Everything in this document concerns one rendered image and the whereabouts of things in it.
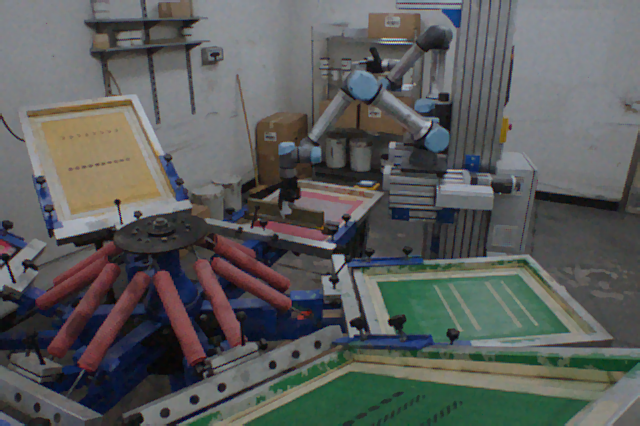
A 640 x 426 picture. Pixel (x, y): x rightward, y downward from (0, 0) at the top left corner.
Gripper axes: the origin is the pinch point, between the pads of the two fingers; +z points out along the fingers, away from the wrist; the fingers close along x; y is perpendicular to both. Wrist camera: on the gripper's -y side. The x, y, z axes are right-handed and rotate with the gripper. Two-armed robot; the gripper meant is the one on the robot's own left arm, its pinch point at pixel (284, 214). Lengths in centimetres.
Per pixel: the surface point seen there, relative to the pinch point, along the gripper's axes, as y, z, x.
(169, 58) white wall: -200, -55, 151
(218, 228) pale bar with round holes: -23.7, 2.9, -21.5
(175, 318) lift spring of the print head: 22, -12, -101
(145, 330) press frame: 1, 4, -94
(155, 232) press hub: 1, -27, -83
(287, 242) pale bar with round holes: 13.2, 2.4, -21.4
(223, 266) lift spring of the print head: 21, -16, -76
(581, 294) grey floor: 159, 104, 171
